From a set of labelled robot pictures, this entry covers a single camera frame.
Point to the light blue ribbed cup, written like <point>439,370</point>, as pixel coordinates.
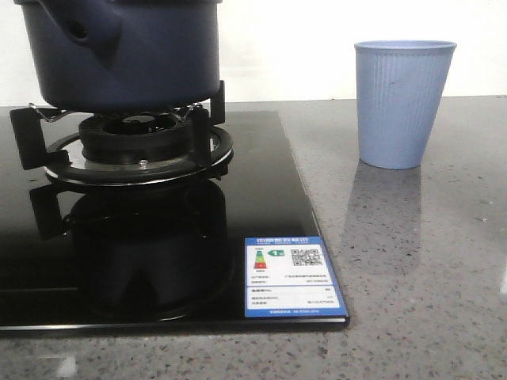
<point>399,84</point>

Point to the black pot support grate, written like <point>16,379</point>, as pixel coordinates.
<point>210,151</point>

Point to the dark blue cooking pot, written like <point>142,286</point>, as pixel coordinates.
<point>124,56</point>

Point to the blue energy label sticker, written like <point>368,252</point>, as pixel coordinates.
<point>289,277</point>

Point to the black gas burner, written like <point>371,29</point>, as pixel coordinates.
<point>130,140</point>

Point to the black glass gas stove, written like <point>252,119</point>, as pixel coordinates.
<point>148,260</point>

